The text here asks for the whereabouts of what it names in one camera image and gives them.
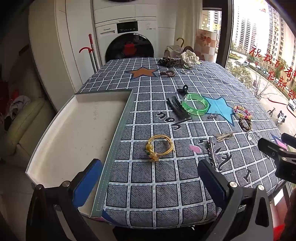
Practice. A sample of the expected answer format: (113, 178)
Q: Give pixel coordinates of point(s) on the white tall cabinet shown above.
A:
(57, 46)

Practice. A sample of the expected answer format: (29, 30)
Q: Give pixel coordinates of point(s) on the patterned paper bag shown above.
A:
(205, 44)

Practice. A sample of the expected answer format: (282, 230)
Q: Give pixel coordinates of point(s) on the small black claw clip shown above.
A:
(183, 90)

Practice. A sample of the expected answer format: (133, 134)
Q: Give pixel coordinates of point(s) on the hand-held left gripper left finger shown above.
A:
(89, 183)

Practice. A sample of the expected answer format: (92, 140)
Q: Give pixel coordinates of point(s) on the silver rhinestone earring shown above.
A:
(215, 114)
(210, 116)

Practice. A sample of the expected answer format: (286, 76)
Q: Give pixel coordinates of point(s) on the black window frame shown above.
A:
(227, 34)

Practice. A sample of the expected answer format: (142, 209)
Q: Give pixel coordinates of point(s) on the white fabric flower scrunchie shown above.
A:
(189, 58)

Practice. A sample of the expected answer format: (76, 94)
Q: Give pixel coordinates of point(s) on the gold dragonfly hair clip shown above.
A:
(223, 136)

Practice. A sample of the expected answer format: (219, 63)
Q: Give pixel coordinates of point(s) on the white box tray green rim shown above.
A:
(76, 139)

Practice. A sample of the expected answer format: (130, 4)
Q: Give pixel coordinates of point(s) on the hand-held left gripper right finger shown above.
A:
(215, 183)

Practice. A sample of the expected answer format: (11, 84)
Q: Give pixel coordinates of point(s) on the clothes pile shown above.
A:
(18, 103)

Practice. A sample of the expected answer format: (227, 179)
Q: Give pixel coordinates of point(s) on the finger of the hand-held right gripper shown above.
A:
(270, 148)
(289, 141)

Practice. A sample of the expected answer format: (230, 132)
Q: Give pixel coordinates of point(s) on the beige sofa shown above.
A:
(27, 134)

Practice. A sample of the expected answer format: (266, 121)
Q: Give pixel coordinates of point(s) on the leopard print scrunchie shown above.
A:
(168, 61)

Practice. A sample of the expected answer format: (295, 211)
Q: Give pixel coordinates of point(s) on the grey grid star tablecloth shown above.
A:
(161, 185)

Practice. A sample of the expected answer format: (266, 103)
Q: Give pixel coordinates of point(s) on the green transparent bangle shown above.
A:
(186, 105)

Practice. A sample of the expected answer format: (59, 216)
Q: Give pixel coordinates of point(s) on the silver rhinestone hair clip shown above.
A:
(212, 151)

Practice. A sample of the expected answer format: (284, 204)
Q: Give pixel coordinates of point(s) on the white stacked dryer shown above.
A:
(124, 11)

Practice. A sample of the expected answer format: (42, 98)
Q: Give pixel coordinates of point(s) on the white washing machine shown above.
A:
(108, 30)

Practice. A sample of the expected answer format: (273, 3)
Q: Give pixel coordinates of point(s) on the small silver earring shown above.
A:
(183, 72)

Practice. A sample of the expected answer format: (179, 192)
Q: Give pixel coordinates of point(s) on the black comb hair clip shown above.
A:
(177, 107)

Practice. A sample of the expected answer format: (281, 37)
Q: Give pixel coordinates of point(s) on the red window sticker lettering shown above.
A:
(266, 58)

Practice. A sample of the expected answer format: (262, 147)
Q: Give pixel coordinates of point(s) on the clear crystal pendant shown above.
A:
(252, 136)

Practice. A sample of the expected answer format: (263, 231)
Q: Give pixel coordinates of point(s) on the brown chair back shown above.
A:
(188, 49)

